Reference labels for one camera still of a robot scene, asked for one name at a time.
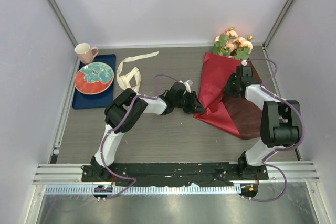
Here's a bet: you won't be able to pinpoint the red wrapping paper sheet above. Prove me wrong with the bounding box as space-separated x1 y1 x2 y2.
194 52 262 140

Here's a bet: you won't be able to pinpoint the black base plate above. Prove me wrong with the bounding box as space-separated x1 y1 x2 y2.
81 162 269 187

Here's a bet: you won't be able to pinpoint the cream ribbon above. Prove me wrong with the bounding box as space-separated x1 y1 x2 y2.
115 51 159 93

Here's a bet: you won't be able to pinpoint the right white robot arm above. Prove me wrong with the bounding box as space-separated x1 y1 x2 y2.
222 65 303 179

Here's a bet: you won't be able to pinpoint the perforated metal rail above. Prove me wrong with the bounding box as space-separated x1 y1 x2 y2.
45 184 241 196

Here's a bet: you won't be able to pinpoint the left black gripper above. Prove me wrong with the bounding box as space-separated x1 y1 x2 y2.
174 91 206 114

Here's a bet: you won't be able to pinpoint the pink fake flower bouquet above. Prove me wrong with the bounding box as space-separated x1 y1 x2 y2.
211 27 254 61

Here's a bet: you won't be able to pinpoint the blue tray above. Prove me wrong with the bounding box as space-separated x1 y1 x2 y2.
72 54 116 110

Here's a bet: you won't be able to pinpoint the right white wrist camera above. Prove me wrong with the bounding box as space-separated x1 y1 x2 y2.
241 60 248 66

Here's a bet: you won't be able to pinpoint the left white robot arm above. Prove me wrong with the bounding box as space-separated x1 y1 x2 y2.
90 81 206 182

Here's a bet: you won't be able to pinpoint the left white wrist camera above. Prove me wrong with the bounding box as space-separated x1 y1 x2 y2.
183 80 193 88

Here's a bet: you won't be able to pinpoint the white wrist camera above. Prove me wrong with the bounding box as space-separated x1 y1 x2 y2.
241 60 248 66
183 80 193 88

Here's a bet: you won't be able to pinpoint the red and teal plate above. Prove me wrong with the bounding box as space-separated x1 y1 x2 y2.
75 62 114 95

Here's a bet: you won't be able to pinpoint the pink ceramic mug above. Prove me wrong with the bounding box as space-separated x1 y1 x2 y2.
75 43 99 65

